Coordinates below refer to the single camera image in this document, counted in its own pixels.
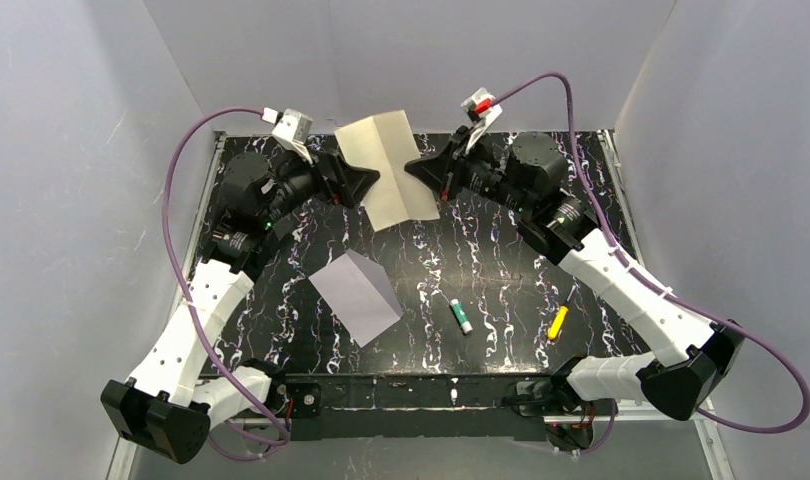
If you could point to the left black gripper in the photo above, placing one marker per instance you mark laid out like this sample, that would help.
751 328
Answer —
323 179

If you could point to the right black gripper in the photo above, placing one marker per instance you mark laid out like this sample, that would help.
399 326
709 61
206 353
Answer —
455 170

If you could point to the cream letter paper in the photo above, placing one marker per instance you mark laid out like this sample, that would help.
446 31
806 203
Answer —
384 143

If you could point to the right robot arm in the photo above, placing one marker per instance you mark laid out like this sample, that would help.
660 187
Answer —
688 356

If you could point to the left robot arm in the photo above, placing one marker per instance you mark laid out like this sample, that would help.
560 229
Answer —
162 406

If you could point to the green white glue stick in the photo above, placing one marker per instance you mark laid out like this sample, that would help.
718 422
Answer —
460 316

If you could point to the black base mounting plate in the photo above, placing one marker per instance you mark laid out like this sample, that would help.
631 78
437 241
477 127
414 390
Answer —
412 404

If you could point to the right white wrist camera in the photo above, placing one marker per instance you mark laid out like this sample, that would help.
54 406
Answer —
482 112

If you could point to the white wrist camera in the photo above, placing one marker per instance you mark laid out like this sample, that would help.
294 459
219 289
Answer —
291 130
482 112

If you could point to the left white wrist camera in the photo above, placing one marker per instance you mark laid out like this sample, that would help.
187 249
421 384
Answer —
291 130

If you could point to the yellow handled screwdriver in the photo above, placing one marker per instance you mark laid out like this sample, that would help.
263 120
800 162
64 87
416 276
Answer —
559 319

